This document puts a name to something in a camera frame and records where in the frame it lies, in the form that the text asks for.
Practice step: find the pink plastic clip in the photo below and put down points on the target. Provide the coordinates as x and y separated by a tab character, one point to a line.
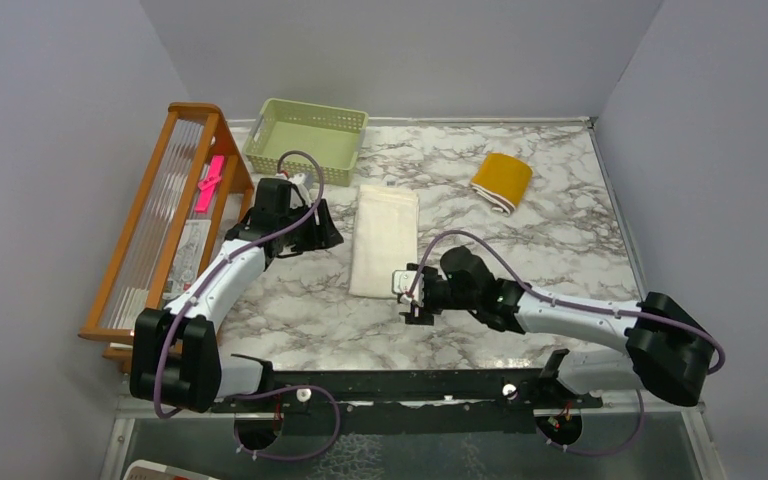
208	185

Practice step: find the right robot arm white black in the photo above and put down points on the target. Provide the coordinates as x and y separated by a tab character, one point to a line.
652	344

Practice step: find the green plastic basket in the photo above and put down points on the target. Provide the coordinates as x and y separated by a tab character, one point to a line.
332	136

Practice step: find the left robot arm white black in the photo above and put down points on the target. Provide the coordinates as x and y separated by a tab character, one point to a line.
176	359

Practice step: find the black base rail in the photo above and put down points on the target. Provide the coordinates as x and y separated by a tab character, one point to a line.
407	401

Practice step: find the yellow folded towel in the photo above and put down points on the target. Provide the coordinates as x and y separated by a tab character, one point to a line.
502	180

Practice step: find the wooden rack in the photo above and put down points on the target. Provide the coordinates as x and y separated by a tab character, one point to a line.
136	274

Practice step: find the white towel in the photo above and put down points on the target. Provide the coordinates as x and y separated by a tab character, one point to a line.
384	239

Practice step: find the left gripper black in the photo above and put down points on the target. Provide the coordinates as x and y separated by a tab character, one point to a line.
322	235

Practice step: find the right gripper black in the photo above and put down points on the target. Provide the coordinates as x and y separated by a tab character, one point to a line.
425	313

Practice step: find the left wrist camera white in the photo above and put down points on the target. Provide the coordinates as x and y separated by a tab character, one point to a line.
300	189

